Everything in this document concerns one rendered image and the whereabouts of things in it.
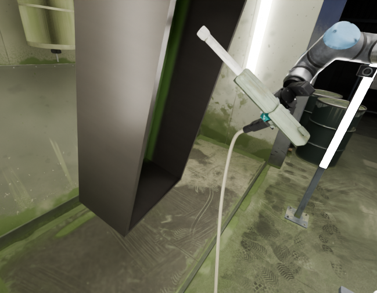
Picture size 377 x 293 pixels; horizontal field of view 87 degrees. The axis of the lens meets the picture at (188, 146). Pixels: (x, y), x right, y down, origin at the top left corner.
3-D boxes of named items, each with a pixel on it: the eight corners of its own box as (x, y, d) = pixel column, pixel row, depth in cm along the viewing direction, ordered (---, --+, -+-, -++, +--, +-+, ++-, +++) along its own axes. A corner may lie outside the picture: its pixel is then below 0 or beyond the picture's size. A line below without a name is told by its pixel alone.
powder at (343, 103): (314, 96, 300) (314, 95, 299) (355, 103, 287) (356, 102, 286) (322, 105, 254) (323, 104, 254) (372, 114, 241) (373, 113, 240)
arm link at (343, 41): (363, 21, 64) (331, 49, 76) (331, 15, 63) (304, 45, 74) (371, 45, 62) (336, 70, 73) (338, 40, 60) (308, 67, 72)
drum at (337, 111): (293, 146, 342) (313, 94, 301) (330, 154, 328) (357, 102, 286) (297, 162, 293) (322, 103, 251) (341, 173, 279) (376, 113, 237)
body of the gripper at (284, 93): (275, 117, 77) (289, 97, 81) (293, 111, 69) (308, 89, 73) (262, 103, 76) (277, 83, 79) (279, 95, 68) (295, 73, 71)
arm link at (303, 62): (314, 41, 76) (296, 59, 85) (299, 60, 72) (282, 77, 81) (334, 56, 75) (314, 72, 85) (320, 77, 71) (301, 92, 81)
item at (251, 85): (268, 145, 85) (317, 134, 64) (262, 153, 84) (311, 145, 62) (185, 60, 78) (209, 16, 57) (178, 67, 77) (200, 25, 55)
